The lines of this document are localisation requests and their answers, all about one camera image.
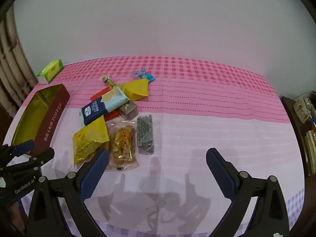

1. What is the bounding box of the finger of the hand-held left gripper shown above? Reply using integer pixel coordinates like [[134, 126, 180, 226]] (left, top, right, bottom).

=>
[[0, 148, 55, 177], [0, 140, 35, 164]]

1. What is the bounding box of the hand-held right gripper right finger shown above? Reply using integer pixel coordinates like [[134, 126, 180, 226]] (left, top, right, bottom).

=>
[[206, 148, 290, 237]]

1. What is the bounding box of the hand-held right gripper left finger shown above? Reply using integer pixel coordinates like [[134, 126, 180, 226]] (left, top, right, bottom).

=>
[[26, 149, 109, 237]]

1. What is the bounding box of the yellow snack packet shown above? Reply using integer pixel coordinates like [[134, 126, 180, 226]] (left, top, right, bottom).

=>
[[72, 116, 110, 166], [120, 79, 149, 102]]

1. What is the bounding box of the clear packet of chips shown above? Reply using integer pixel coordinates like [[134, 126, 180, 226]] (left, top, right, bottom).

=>
[[106, 120, 140, 171]]

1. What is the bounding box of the maroon tin box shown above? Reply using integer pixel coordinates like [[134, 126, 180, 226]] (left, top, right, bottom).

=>
[[11, 84, 71, 156]]

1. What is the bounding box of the dark speckled snack bar packet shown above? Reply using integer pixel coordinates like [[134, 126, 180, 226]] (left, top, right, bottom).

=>
[[136, 115, 155, 155]]

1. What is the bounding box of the grey sesame cake box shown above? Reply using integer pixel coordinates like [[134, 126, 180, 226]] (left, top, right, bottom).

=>
[[118, 101, 139, 119]]

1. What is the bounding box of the navy and pale blue biscuit packet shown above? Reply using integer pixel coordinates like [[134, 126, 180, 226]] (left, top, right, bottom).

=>
[[79, 87, 130, 126]]

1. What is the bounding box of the green stick snack packet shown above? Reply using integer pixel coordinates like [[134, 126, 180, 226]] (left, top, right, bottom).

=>
[[102, 75, 120, 89]]

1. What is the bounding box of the blue candy wrapper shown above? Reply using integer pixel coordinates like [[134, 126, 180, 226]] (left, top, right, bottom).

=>
[[132, 70, 155, 82]]

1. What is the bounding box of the person's left forearm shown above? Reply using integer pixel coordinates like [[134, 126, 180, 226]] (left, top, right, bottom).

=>
[[5, 200, 27, 236]]

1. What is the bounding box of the pink checked bedsheet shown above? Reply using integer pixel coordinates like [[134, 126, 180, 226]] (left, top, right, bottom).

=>
[[0, 54, 305, 237]]

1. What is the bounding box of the green tissue box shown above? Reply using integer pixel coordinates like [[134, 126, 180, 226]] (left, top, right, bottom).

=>
[[37, 59, 65, 84]]

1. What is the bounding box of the dark wooden cabinet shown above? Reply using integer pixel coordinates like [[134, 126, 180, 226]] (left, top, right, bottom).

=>
[[281, 96, 316, 177]]

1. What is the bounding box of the beige curtain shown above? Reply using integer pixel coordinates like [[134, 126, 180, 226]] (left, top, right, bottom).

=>
[[0, 7, 37, 109]]

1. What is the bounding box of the floral ceramic mug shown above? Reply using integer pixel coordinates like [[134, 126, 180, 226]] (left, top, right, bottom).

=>
[[294, 98, 312, 123]]

